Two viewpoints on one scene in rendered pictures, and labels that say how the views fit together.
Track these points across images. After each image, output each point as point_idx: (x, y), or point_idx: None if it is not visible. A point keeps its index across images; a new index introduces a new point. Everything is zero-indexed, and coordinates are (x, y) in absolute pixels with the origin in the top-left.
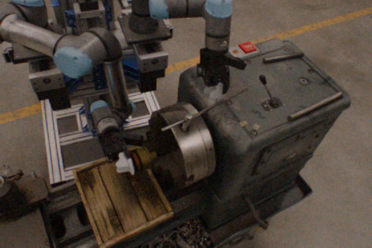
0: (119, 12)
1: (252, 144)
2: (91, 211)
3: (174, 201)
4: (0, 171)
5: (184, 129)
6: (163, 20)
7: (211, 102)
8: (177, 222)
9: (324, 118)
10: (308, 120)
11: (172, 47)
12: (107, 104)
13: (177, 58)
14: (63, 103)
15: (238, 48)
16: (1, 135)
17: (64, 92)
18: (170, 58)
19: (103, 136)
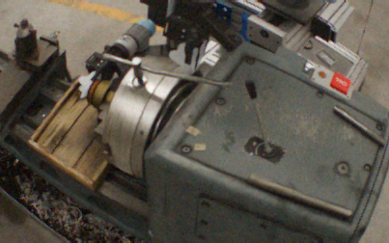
0: None
1: (163, 155)
2: (55, 116)
3: (111, 184)
4: (114, 75)
5: (137, 82)
6: (317, 9)
7: (205, 84)
8: (114, 219)
9: (301, 224)
10: (273, 205)
11: None
12: (151, 28)
13: None
14: (158, 18)
15: (330, 76)
16: (153, 44)
17: (162, 7)
18: None
19: (107, 49)
